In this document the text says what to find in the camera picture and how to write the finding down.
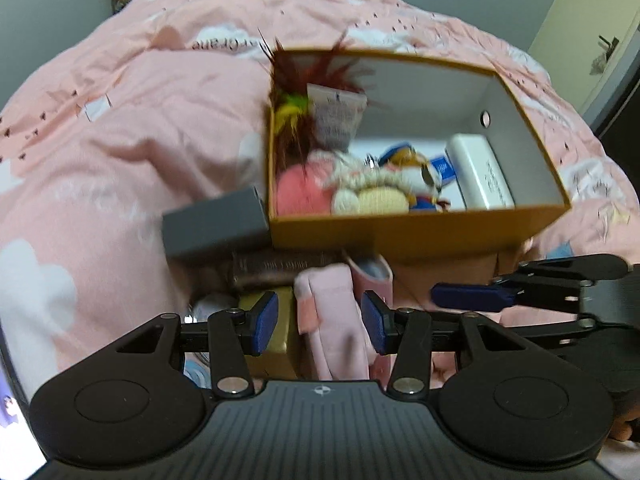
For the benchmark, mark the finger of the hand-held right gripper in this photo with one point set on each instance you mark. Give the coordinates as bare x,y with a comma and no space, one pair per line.
470,296
560,329

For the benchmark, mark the yellow plush toy blue hat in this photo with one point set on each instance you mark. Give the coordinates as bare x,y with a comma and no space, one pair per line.
415,175

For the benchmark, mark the orange cardboard box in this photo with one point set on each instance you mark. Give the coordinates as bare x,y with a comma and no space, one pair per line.
400,227

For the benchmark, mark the red feather cat toy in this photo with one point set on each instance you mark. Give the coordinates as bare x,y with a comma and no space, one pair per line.
292,75

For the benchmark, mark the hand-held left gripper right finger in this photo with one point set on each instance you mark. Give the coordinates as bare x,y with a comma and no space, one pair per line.
375,325

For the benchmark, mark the pink plush ball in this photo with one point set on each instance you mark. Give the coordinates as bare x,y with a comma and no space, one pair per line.
300,190

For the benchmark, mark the dark brown printed box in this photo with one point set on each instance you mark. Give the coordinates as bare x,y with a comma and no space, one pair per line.
285,267

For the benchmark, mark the pink fabric pouch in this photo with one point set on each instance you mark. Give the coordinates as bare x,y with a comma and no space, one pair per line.
330,320

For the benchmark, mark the white crochet bunny toy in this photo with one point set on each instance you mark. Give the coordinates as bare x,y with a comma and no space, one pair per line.
370,200

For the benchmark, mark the pink printed blanket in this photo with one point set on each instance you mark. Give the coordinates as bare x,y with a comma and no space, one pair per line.
100,160

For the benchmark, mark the cream door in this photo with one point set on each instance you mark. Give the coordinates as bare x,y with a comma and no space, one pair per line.
575,35

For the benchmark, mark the grey box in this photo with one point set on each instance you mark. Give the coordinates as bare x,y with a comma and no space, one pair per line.
215,225

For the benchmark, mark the white rectangular box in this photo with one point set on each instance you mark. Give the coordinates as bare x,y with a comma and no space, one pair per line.
480,170

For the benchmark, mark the small blue packet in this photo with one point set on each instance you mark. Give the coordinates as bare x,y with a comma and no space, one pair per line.
444,169

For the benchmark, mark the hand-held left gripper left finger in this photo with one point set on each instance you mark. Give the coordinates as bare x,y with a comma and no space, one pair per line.
262,325

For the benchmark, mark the gold box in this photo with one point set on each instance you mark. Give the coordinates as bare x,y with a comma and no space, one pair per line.
280,330

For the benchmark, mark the white printed tag card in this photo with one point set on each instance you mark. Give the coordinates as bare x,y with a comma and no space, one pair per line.
337,115

